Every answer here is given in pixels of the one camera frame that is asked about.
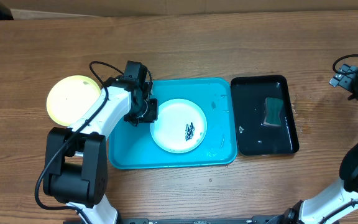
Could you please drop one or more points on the brown cardboard backdrop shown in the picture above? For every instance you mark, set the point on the brown cardboard backdrop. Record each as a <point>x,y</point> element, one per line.
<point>176,7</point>

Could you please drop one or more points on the yellow-green plate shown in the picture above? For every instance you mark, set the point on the yellow-green plate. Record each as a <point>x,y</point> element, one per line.
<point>71,98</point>

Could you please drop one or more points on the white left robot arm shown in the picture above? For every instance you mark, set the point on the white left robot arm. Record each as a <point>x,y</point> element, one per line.
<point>75,171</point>

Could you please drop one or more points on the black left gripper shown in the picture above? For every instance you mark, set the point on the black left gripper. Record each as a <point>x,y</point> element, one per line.
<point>150,118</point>

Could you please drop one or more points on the green sponge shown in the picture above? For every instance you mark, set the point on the green sponge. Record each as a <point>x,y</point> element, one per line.
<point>273,108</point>

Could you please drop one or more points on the light blue plate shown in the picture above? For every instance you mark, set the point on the light blue plate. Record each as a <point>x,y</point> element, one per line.
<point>180,127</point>

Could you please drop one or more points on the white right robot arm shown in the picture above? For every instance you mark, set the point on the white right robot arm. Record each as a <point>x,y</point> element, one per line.
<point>334,202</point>

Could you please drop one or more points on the black plastic tray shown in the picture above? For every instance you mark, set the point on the black plastic tray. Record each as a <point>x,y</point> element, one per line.
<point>248,100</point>

